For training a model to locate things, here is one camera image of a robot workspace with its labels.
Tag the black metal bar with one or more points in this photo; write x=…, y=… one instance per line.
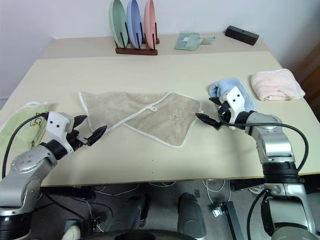
x=233, y=220

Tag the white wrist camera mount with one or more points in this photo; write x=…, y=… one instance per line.
x=235, y=100
x=57, y=123

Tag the black rectangular box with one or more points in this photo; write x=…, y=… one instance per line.
x=241, y=35

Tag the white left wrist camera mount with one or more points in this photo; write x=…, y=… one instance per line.
x=57, y=123

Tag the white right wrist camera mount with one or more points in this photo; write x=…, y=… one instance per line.
x=235, y=100

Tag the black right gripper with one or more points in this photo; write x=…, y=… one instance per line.
x=225, y=113

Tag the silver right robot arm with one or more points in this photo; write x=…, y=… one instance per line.
x=275, y=142

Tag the dark rounded shape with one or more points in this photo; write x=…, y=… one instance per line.
x=191, y=215
x=132, y=215

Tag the teal cloth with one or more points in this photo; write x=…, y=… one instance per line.
x=187, y=41

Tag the green plate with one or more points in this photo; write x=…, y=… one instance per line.
x=116, y=22

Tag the pink plate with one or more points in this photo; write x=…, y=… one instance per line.
x=149, y=25

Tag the green towel with white trim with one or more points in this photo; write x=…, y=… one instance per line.
x=17, y=120

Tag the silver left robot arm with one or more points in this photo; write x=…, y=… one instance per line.
x=23, y=175

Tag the brown wooden dish rack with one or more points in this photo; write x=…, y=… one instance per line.
x=136, y=51

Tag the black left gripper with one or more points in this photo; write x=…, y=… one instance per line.
x=77, y=138

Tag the folded pink towel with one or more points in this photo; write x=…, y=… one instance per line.
x=275, y=85

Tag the blue plate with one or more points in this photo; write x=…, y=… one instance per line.
x=133, y=22

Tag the black table crossbar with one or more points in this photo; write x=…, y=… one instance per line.
x=70, y=193

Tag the folded blue towel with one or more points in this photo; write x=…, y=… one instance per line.
x=225, y=85

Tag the beige towel with white trim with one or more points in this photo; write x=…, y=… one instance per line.
x=160, y=117

